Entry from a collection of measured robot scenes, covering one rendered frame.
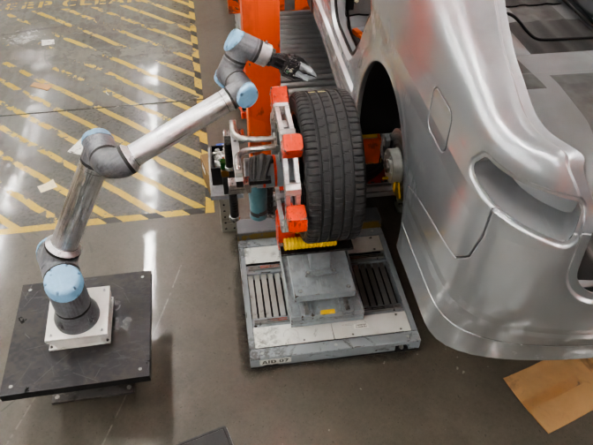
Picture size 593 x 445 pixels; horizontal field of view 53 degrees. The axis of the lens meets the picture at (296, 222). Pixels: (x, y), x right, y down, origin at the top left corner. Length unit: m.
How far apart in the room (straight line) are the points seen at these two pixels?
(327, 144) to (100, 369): 1.33
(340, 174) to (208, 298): 1.22
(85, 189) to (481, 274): 1.51
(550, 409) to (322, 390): 1.03
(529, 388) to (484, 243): 1.46
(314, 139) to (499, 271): 0.93
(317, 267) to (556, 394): 1.26
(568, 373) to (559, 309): 1.38
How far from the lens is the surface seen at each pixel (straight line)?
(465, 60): 1.78
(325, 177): 2.31
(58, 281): 2.59
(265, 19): 2.69
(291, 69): 2.38
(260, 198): 2.81
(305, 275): 3.00
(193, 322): 3.14
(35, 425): 3.02
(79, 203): 2.50
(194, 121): 2.25
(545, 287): 1.77
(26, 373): 2.80
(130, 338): 2.77
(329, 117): 2.38
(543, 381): 3.13
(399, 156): 2.62
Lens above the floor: 2.47
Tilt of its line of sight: 43 degrees down
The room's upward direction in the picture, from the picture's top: 1 degrees clockwise
